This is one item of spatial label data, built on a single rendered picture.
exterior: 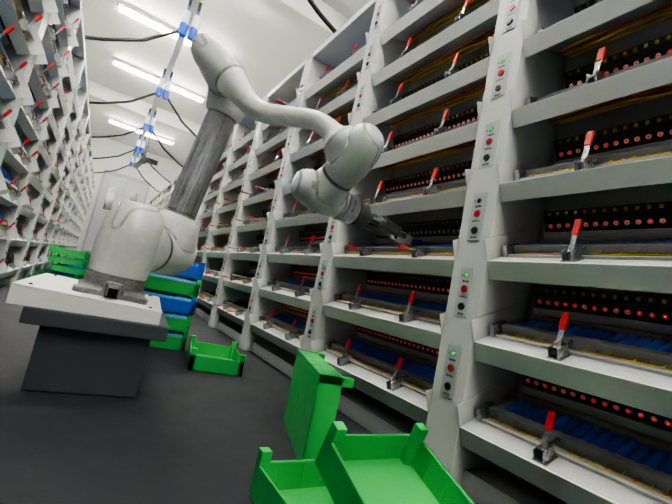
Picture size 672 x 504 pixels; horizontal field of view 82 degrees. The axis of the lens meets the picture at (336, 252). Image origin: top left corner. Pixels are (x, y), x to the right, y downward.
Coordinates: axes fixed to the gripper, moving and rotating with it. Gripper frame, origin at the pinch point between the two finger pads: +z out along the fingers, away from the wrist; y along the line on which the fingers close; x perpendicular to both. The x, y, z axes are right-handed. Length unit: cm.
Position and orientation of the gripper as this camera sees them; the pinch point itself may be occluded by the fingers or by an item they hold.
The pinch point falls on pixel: (401, 237)
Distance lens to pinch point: 129.5
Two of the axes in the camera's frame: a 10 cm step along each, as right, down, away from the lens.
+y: 5.2, 0.1, -8.5
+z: 7.9, 3.6, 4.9
